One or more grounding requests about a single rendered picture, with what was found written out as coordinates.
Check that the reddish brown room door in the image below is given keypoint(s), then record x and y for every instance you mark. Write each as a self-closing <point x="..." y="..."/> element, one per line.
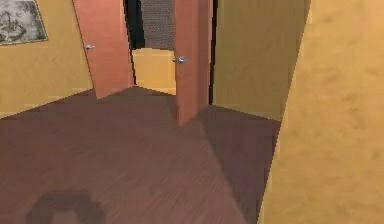
<point x="106" y="46"/>
<point x="191" y="63"/>

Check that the grey framed wall picture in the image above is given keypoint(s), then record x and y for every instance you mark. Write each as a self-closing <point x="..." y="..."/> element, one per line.
<point x="18" y="20"/>

